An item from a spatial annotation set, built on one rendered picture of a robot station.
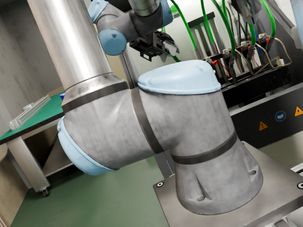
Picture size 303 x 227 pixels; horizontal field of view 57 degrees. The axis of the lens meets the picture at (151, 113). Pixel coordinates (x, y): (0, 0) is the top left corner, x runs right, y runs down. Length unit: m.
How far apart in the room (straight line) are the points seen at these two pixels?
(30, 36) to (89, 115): 7.63
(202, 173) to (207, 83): 0.14
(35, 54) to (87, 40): 7.56
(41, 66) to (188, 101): 7.65
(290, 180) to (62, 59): 0.40
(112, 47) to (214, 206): 0.52
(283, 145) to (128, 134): 0.81
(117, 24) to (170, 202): 0.50
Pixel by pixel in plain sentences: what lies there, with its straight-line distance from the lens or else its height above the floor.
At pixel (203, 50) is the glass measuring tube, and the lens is 1.51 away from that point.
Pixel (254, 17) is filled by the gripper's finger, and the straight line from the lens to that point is 0.97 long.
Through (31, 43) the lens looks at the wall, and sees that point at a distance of 8.03.
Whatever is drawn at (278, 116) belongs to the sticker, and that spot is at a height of 0.88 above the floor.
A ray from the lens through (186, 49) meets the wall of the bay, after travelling 1.51.
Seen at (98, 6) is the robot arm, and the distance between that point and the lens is 0.88.
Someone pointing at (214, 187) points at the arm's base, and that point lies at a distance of 0.45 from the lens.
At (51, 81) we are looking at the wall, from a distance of 7.99.
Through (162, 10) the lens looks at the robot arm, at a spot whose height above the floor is 1.36.
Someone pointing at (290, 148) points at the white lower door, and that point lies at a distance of 1.17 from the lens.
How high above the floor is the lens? 1.33
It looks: 15 degrees down
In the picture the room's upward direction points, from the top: 24 degrees counter-clockwise
